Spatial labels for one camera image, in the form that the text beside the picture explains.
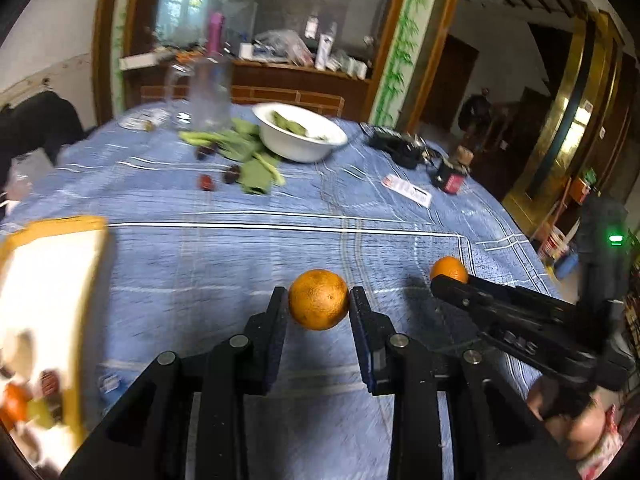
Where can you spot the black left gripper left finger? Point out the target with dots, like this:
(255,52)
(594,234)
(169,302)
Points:
(186,415)

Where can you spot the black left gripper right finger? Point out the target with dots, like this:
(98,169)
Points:
(453,418)

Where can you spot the green grape fruit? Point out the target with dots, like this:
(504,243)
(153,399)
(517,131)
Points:
(40,414)

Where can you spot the orange tangerine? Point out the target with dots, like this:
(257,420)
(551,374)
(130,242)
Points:
(318,299)
(451,267)

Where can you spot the orange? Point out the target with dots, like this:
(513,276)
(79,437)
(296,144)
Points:
(14,405)

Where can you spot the person's hand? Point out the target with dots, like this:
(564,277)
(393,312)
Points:
(577,434)

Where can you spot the blue plaid tablecloth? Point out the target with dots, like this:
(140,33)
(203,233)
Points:
(190,267)

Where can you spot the white tray with yellow rim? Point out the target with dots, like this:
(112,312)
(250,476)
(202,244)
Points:
(51,272)

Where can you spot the dark red jar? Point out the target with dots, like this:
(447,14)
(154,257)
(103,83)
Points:
(453,170)

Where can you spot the white paper card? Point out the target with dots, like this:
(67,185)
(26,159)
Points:
(405,188)

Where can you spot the red date by vegetables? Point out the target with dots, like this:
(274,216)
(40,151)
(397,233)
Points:
(206,183)

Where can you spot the dark date by vegetables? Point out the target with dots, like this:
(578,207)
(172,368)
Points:
(232,174)

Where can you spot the dark date near pitcher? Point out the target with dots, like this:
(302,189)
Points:
(206,150)

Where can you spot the green leafy vegetables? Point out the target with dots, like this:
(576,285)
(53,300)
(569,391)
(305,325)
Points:
(241,145)

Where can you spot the clear plastic bag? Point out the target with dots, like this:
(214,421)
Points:
(24,172)

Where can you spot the round white plate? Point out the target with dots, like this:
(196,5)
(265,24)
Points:
(148,119)

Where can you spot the white ceramic bowl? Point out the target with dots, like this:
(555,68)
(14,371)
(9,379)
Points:
(297,134)

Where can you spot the clear glass pitcher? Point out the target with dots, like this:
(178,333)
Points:
(198,94)

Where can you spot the black leather sofa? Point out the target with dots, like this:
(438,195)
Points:
(44,121)

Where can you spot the wooden sideboard cabinet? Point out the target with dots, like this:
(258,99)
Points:
(147,83)

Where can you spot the purple thermos bottle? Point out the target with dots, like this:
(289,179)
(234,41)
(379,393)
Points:
(214,33)

